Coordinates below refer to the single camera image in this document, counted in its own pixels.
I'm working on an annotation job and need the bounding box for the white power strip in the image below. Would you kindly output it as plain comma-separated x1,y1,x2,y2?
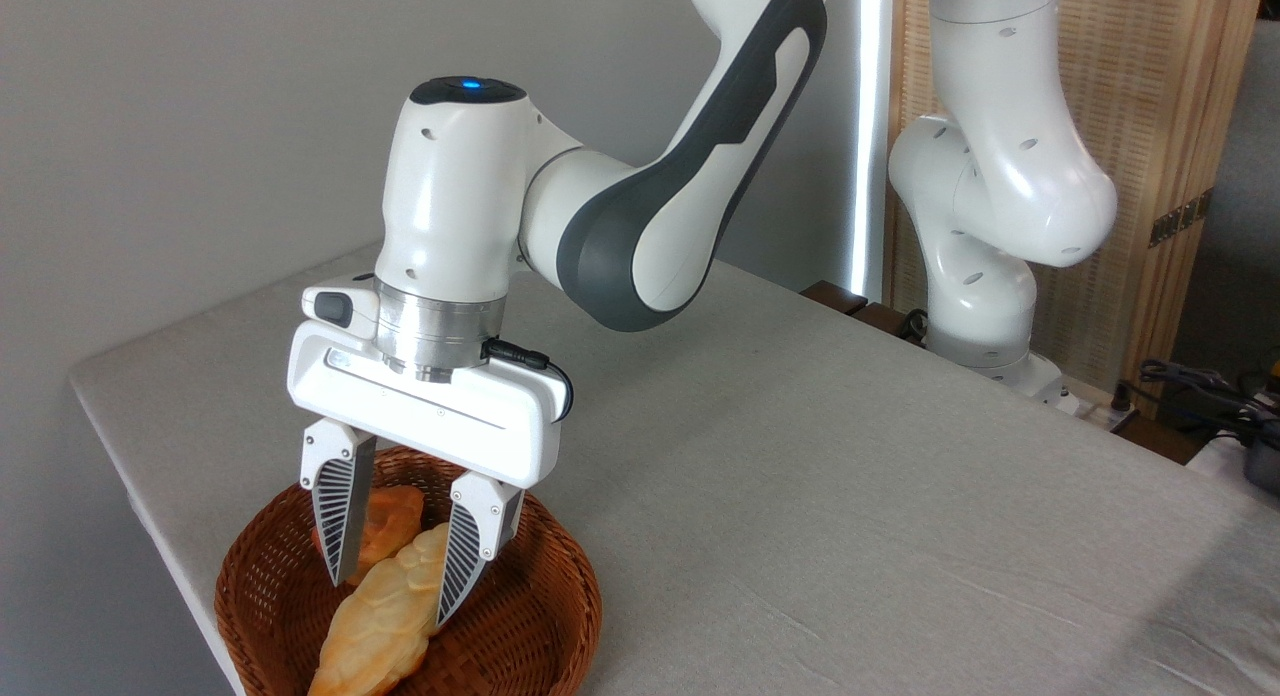
1060,381,1141,429

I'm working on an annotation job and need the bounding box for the dark grey pot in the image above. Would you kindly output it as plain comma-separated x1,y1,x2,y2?
1243,441,1280,495

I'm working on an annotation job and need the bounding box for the black cable bundle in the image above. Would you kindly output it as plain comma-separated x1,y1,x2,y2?
1112,358,1280,449

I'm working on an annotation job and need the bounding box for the dark brown wooden block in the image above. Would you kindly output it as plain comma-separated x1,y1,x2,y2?
850,302,927,345
800,280,869,317

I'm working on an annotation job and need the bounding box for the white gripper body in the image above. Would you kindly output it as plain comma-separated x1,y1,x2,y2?
287,274,567,489

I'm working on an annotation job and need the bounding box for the grey tablecloth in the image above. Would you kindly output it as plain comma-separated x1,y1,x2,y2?
68,241,1280,696

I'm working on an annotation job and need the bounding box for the brown wicker basket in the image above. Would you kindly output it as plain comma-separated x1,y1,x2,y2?
214,445,603,696

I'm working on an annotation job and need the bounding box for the small round bread roll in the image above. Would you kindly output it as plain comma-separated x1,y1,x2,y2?
311,485,426,586

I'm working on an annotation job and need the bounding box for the long braided bread loaf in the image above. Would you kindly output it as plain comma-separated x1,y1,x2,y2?
307,521,468,696

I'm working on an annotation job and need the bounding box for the wooden bamboo folding screen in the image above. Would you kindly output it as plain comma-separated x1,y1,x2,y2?
885,0,1266,417

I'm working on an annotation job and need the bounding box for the brass screen hinge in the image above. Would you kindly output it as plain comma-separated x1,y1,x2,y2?
1148,188,1214,249

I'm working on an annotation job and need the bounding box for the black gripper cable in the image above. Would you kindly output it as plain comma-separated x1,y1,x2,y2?
482,338,575,422

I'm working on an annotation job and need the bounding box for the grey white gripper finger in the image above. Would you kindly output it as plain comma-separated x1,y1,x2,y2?
436,472,525,627
299,419,377,587

